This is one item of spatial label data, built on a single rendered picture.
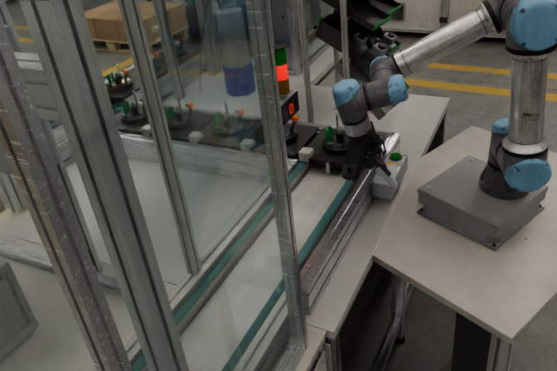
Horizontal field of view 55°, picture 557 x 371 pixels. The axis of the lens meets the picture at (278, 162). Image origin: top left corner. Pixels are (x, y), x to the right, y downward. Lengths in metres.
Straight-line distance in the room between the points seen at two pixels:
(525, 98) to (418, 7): 4.59
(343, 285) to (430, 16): 4.71
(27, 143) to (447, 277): 1.27
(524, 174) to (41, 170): 1.27
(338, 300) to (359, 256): 0.19
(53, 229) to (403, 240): 1.28
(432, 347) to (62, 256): 2.10
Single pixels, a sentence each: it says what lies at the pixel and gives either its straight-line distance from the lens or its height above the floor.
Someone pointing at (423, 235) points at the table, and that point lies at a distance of 1.76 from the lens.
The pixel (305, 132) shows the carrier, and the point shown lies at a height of 0.97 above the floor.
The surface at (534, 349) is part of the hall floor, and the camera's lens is 2.65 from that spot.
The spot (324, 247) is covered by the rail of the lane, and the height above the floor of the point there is 0.95.
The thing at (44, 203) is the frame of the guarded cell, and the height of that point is 1.67.
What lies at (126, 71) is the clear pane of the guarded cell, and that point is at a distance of 0.69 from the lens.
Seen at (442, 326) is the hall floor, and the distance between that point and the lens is 2.66.
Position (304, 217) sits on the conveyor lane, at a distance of 1.75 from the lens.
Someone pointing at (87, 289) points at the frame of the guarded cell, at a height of 1.54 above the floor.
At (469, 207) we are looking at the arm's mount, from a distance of 1.73.
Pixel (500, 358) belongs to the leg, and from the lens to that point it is 1.60.
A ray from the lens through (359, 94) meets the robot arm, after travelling 1.45.
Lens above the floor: 1.96
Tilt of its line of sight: 31 degrees down
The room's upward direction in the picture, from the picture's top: 7 degrees counter-clockwise
